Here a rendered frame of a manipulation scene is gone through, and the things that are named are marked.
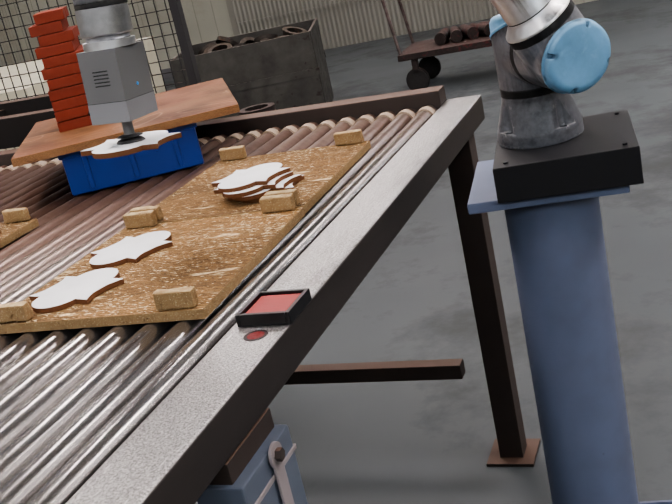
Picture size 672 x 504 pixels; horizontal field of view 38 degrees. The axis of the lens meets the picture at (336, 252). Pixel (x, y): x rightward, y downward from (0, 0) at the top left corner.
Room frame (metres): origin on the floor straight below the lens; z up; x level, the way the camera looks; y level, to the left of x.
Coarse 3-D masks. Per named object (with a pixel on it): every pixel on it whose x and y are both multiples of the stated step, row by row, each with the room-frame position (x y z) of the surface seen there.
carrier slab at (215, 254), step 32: (160, 224) 1.68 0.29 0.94; (192, 224) 1.63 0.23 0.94; (224, 224) 1.59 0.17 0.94; (256, 224) 1.55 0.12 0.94; (288, 224) 1.52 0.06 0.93; (160, 256) 1.49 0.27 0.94; (192, 256) 1.45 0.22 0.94; (224, 256) 1.41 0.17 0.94; (256, 256) 1.39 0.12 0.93; (128, 288) 1.36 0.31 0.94; (160, 288) 1.33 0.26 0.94; (224, 288) 1.28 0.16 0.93; (32, 320) 1.32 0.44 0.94; (64, 320) 1.29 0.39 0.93; (96, 320) 1.27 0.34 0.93; (128, 320) 1.25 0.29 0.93; (160, 320) 1.24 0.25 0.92
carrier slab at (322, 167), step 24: (360, 144) 1.96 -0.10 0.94; (216, 168) 2.03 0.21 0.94; (240, 168) 1.98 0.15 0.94; (312, 168) 1.84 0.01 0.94; (336, 168) 1.80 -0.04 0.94; (192, 192) 1.87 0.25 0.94; (312, 192) 1.67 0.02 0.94; (168, 216) 1.73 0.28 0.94; (192, 216) 1.69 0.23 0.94; (216, 216) 1.66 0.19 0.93
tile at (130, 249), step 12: (132, 240) 1.59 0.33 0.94; (144, 240) 1.57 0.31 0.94; (156, 240) 1.56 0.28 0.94; (168, 240) 1.56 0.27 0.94; (96, 252) 1.56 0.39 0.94; (108, 252) 1.55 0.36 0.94; (120, 252) 1.53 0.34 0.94; (132, 252) 1.52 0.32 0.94; (144, 252) 1.50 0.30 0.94; (96, 264) 1.50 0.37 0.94; (108, 264) 1.49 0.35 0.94; (120, 264) 1.49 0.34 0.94
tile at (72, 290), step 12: (72, 276) 1.46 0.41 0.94; (84, 276) 1.44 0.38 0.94; (96, 276) 1.43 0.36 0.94; (108, 276) 1.42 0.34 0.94; (48, 288) 1.42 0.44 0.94; (60, 288) 1.41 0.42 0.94; (72, 288) 1.40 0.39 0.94; (84, 288) 1.38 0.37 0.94; (96, 288) 1.37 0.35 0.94; (108, 288) 1.38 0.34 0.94; (36, 300) 1.38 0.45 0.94; (48, 300) 1.37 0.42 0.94; (60, 300) 1.35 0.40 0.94; (72, 300) 1.34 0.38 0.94; (84, 300) 1.33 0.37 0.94; (36, 312) 1.35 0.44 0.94; (48, 312) 1.33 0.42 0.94
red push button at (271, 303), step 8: (264, 296) 1.22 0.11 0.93; (272, 296) 1.22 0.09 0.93; (280, 296) 1.21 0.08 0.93; (288, 296) 1.20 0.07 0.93; (296, 296) 1.20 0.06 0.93; (256, 304) 1.20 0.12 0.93; (264, 304) 1.19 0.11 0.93; (272, 304) 1.19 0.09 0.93; (280, 304) 1.18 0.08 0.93; (288, 304) 1.17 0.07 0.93; (248, 312) 1.18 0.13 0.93; (256, 312) 1.17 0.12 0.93
